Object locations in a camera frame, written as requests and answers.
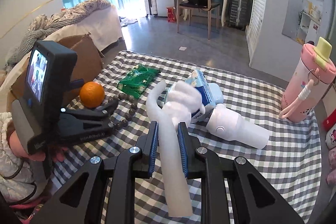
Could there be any dark bead bracelet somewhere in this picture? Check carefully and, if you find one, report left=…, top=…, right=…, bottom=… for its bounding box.
left=102, top=93, right=139, bottom=131

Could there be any bed with white sheet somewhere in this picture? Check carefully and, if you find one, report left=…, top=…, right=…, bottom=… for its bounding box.
left=1, top=3, right=123, bottom=76

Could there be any wooden chair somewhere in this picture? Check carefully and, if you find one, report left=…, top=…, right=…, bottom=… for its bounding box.
left=176, top=0, right=220, bottom=40

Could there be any orange fruit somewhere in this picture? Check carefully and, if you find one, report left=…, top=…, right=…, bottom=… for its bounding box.
left=79, top=81, right=105, bottom=109

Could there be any checkered tablecloth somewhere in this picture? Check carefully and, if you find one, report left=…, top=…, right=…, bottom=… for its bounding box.
left=51, top=51, right=322, bottom=223

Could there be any patterned quilt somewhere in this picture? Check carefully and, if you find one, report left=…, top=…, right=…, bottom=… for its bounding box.
left=5, top=0, right=111, bottom=71

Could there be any red gift bag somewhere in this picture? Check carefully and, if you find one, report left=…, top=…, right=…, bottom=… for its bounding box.
left=166, top=7, right=177, bottom=23

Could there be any white glove hand toy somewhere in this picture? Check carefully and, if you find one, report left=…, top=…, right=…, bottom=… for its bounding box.
left=162, top=81, right=206, bottom=129

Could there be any person's left hand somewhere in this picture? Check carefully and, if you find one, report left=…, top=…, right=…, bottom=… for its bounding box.
left=9, top=131, right=68, bottom=162

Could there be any green snack packet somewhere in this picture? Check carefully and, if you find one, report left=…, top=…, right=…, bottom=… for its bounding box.
left=117, top=64, right=161, bottom=99

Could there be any white foam tube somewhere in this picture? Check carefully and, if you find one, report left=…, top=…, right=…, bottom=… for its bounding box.
left=146, top=80, right=193, bottom=218

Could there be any blue tissue pack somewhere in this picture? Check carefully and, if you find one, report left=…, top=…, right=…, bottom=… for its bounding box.
left=167, top=69, right=217, bottom=123

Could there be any black drawer tower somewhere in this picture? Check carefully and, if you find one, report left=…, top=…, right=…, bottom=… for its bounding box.
left=228, top=0, right=248, bottom=31

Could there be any white handheld device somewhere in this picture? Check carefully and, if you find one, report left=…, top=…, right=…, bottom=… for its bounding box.
left=206, top=83, right=271, bottom=149

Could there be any white louvered wardrobe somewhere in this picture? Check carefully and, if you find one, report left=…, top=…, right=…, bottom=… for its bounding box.
left=246, top=0, right=301, bottom=81

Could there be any pink water bottle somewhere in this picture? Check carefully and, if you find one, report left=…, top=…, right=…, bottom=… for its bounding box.
left=279, top=37, right=335, bottom=123

